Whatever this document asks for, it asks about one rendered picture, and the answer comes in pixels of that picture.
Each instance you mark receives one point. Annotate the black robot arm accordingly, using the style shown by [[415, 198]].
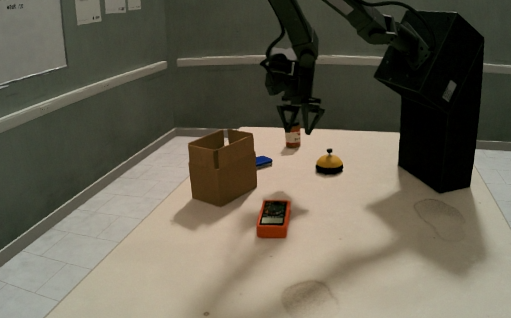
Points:
[[371, 25]]

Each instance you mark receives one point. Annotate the small orange spice jar with black lid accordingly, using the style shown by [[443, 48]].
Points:
[[293, 139]]

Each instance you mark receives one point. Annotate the brown cardboard box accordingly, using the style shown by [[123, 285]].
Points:
[[220, 181]]

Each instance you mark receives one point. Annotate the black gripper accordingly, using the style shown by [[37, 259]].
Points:
[[299, 100]]

